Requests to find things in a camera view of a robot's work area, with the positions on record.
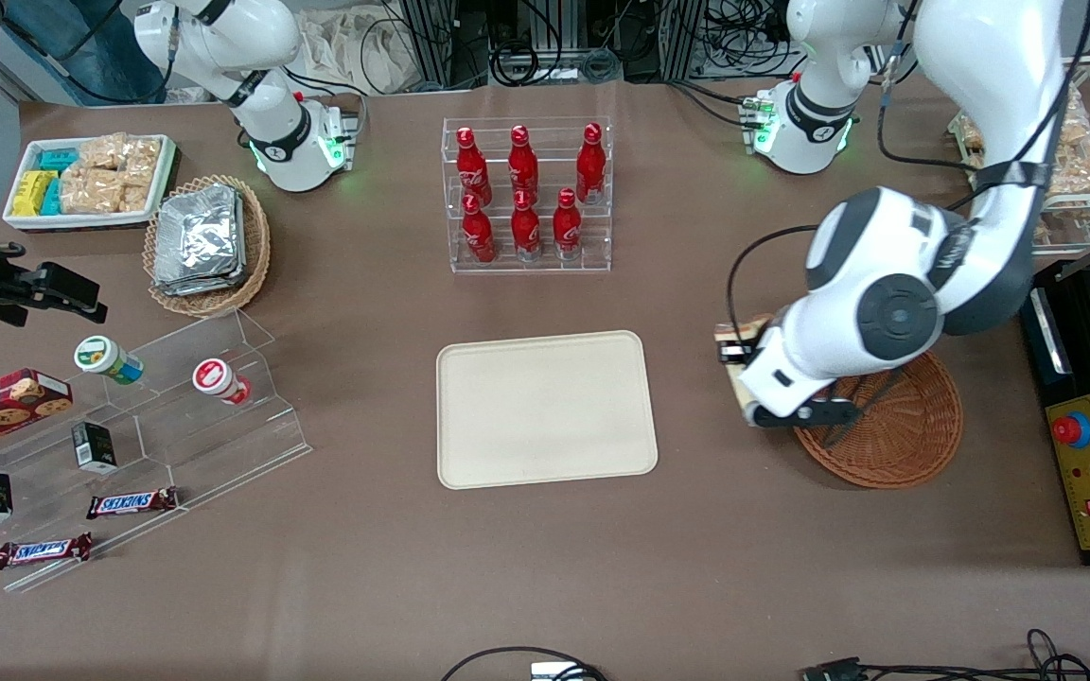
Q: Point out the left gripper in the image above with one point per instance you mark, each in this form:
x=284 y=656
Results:
x=729 y=353

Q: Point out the plastic sandwich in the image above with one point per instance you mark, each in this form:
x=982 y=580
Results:
x=742 y=388

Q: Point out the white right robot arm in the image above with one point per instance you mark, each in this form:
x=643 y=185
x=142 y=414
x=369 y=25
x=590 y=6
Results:
x=252 y=57

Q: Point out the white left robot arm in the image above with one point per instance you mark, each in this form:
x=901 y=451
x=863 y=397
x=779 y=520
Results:
x=980 y=57

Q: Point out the dark brown wicker basket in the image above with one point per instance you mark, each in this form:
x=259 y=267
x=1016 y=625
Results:
x=905 y=435

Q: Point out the light wicker basket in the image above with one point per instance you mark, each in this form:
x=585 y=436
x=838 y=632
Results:
x=223 y=301

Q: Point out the beige plastic tray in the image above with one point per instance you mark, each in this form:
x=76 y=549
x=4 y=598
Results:
x=545 y=409

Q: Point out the green sunflower lid cup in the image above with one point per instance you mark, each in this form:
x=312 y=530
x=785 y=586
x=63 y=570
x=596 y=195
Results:
x=100 y=355

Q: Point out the white rectangular snack dish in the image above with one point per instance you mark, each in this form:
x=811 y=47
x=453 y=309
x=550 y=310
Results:
x=20 y=219

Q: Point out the teal snack packet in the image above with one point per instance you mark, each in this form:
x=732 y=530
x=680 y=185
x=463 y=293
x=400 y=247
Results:
x=58 y=159
x=52 y=197

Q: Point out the clear rice crisp bag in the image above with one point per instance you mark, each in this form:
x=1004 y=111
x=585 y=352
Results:
x=81 y=191
x=105 y=151
x=146 y=151
x=124 y=178
x=134 y=200

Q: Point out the yellow snack packet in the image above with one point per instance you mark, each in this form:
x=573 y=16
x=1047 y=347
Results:
x=32 y=192

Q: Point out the red plaid cookie box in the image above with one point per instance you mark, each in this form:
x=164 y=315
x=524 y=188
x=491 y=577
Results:
x=1 y=405

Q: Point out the foil wrapped packet stack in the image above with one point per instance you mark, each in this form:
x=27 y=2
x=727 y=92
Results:
x=200 y=236

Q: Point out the small black carton with barcode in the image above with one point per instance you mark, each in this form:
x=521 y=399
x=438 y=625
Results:
x=94 y=446

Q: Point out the red lid yogurt cup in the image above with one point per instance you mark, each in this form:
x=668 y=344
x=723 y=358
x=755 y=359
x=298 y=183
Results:
x=214 y=376

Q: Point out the clear acrylic stepped shelf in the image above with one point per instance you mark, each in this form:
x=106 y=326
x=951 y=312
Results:
x=185 y=445

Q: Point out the Snickers chocolate bar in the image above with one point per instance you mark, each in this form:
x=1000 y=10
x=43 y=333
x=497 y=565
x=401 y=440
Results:
x=131 y=502
x=42 y=550

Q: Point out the blue fabric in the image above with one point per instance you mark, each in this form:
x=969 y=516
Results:
x=81 y=47

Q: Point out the clear acrylic bottle rack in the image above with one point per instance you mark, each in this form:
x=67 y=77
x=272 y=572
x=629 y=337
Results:
x=545 y=260

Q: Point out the red cola bottle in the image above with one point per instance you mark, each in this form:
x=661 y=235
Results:
x=566 y=225
x=590 y=163
x=523 y=161
x=479 y=232
x=471 y=161
x=525 y=227

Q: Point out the black control box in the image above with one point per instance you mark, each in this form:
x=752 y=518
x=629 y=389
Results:
x=1075 y=369

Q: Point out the red emergency stop button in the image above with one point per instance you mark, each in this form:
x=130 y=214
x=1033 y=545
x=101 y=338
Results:
x=1072 y=428

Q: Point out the clear bagged snack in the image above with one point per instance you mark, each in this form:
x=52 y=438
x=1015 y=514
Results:
x=1089 y=170
x=966 y=134

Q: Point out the white cloth bag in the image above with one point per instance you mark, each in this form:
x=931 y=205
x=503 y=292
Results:
x=356 y=47

